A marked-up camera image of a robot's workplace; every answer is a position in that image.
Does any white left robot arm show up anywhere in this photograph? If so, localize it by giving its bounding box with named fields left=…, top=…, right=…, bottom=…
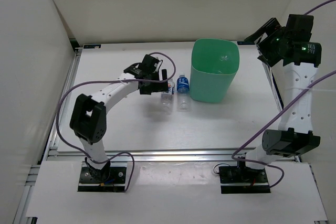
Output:
left=70, top=64, right=169, bottom=182

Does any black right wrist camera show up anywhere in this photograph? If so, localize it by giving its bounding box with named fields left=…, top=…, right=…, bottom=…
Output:
left=285, top=14, right=314, bottom=42

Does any aluminium front table rail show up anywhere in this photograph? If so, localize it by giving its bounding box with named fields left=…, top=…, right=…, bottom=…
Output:
left=43, top=150, right=300, bottom=162

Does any clear plastic bottle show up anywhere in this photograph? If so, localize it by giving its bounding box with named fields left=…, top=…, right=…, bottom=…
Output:
left=211, top=55, right=236, bottom=74

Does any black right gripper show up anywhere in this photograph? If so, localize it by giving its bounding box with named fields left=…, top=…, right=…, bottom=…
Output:
left=244, top=18, right=289, bottom=67

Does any white orange label clear bottle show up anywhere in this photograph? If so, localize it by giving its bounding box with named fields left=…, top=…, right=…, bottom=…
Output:
left=161, top=80, right=175, bottom=114

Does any aluminium left table rail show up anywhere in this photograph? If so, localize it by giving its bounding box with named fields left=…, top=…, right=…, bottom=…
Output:
left=48, top=48, right=82, bottom=151

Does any green plastic bin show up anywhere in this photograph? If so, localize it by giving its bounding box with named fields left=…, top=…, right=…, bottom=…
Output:
left=190, top=38, right=240, bottom=103

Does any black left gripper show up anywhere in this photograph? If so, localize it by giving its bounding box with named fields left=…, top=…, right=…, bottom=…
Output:
left=139, top=69, right=167, bottom=94

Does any aluminium right table rail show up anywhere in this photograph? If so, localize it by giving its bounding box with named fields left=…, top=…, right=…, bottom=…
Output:
left=256, top=45, right=284, bottom=111

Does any aluminium table rail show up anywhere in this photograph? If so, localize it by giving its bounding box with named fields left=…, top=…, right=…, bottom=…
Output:
left=48, top=48, right=82, bottom=151
left=256, top=45, right=284, bottom=111
left=43, top=150, right=300, bottom=162

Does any blue label clear bottle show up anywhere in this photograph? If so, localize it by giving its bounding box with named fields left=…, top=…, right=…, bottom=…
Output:
left=176, top=73, right=190, bottom=112

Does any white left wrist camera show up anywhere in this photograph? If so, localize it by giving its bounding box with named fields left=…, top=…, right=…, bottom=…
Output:
left=149, top=56, right=163, bottom=73

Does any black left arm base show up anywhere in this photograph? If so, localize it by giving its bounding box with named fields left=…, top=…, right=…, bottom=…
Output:
left=77, top=158, right=127, bottom=193

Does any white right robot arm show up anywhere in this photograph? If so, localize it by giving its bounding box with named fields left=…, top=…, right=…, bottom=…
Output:
left=236, top=14, right=322, bottom=182

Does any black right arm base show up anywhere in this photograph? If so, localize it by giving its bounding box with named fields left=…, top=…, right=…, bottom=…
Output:
left=213, top=163, right=271, bottom=194

